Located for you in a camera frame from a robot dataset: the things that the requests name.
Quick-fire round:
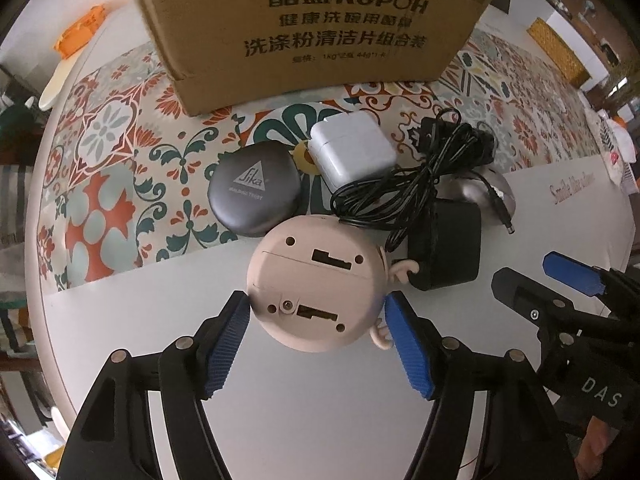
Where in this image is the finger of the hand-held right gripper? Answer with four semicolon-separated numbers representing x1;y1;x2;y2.
542;251;640;311
491;267;640;347

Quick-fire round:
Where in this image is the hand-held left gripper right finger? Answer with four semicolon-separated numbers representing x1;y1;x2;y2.
384;292;576;480

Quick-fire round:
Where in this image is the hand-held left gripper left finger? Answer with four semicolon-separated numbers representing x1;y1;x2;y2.
59;290;252;480

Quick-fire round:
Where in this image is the black power adapter with cable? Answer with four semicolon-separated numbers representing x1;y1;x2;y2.
331;107;518;292

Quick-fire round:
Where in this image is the silver computer mouse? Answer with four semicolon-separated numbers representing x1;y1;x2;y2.
437;167;516;226

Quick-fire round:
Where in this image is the round dark grey case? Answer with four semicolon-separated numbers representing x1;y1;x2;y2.
207;142;302;238

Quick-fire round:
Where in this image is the white charger block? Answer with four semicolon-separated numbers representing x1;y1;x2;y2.
308;112;397;193

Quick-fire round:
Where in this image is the brown cardboard box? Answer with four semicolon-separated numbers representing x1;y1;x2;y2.
122;0;508;117

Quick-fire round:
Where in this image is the white printed paper bag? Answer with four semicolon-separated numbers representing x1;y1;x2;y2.
585;107;640;193

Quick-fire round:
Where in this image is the patterned table runner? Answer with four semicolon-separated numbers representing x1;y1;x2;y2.
37;27;608;293

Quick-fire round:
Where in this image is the woven wicker box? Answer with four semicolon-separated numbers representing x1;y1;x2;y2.
527;17;591;86

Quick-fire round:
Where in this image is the dark green cloth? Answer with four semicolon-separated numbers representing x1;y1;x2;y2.
0;104;42;132

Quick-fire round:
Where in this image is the cream flower-shaped side table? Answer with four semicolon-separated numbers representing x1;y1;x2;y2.
39;57;76;111

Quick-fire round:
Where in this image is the orange plastic basket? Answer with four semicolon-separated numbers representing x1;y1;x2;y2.
54;4;108;58

